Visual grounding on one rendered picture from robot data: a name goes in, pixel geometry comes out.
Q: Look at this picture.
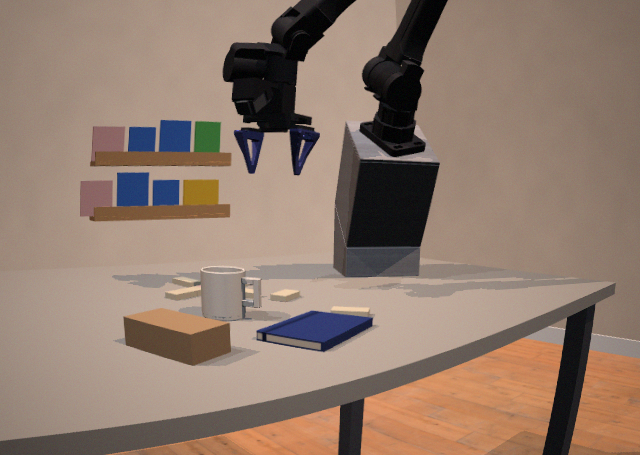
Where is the brown rectangular block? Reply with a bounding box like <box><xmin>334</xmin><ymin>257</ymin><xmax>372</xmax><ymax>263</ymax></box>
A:
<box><xmin>123</xmin><ymin>308</ymin><xmax>231</xmax><ymax>366</ymax></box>

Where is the dark blue notebook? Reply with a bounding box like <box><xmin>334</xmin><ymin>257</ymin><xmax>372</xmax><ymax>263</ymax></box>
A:
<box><xmin>256</xmin><ymin>310</ymin><xmax>373</xmax><ymax>352</ymax></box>

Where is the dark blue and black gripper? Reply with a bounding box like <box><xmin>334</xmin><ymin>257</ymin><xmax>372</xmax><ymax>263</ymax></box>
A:
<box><xmin>234</xmin><ymin>104</ymin><xmax>320</xmax><ymax>175</ymax></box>

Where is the grey mug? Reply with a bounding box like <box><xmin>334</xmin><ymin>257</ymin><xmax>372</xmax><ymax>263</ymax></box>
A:
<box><xmin>200</xmin><ymin>266</ymin><xmax>261</xmax><ymax>321</ymax></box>

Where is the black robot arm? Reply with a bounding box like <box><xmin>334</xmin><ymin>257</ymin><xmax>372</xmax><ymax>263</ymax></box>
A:
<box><xmin>223</xmin><ymin>0</ymin><xmax>448</xmax><ymax>157</ymax></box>

